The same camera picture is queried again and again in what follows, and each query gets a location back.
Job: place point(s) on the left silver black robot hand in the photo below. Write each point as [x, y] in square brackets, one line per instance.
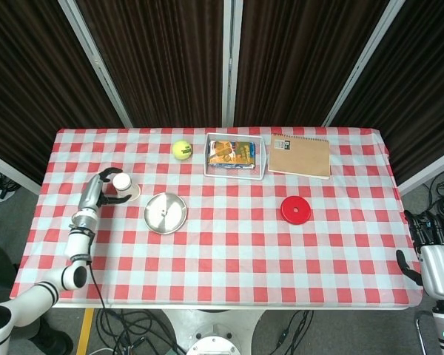
[90, 192]

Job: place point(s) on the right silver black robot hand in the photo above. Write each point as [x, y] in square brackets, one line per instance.
[442, 270]

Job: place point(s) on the white paper cup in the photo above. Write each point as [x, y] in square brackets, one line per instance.
[126, 188]

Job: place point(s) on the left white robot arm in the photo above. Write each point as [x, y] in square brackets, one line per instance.
[55, 281]

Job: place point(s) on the silver metal plate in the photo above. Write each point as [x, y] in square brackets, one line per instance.
[165, 213]

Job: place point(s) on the yellow tennis ball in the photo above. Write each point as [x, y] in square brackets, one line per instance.
[182, 149]

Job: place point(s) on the dark brown partition panel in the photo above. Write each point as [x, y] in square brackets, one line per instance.
[159, 63]
[33, 92]
[418, 96]
[299, 63]

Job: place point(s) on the orange snack packet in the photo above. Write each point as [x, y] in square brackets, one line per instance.
[231, 155]

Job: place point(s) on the black shoe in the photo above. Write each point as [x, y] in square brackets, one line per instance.
[57, 340]

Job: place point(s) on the red white checkered tablecloth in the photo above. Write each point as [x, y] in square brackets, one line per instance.
[229, 259]

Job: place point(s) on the red plastic disc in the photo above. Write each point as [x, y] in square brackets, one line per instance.
[295, 210]

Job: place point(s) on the brown spiral notebook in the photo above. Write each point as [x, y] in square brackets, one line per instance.
[299, 159]

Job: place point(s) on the grey aluminium partition rail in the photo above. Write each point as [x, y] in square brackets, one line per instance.
[429, 170]
[11, 170]

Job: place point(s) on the grey aluminium partition post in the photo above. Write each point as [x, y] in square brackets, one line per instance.
[96, 63]
[362, 63]
[231, 63]

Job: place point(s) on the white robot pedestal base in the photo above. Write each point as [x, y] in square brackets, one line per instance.
[212, 333]

